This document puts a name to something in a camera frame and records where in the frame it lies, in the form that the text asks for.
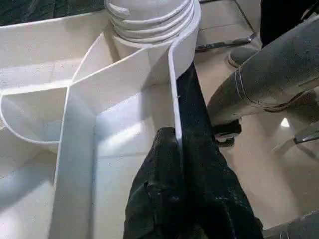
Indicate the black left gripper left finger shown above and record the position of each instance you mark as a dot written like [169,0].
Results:
[159,199]

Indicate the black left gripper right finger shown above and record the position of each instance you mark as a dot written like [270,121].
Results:
[214,199]

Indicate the white plastic table top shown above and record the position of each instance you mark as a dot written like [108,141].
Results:
[75,99]

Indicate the white plastic table leg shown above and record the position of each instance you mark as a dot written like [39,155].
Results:
[149,15]

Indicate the person's grey trouser leg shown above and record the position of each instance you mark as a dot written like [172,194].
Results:
[279,69]

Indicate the chrome metal bar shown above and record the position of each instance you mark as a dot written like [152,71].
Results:
[227,42]

